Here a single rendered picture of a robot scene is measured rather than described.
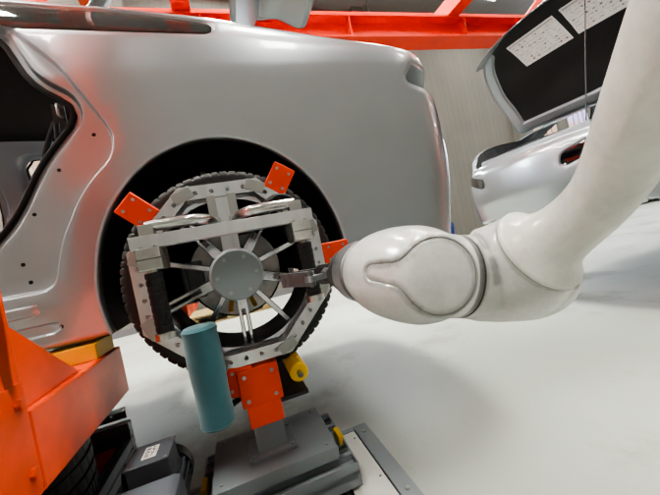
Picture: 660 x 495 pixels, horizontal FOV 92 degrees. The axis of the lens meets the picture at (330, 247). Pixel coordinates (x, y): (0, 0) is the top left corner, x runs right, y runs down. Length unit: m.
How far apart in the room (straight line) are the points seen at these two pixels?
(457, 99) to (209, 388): 10.54
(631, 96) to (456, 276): 0.16
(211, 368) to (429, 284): 0.69
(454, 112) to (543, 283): 10.34
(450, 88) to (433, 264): 10.66
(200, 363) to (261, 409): 0.27
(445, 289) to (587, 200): 0.14
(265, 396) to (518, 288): 0.81
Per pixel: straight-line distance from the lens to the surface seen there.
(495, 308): 0.41
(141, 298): 1.01
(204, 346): 0.88
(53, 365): 1.03
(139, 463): 1.10
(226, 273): 0.84
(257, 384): 1.04
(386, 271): 0.30
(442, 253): 0.30
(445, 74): 11.02
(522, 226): 0.40
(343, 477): 1.26
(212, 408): 0.93
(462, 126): 10.72
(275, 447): 1.30
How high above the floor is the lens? 0.88
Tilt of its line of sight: 1 degrees down
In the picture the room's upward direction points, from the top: 12 degrees counter-clockwise
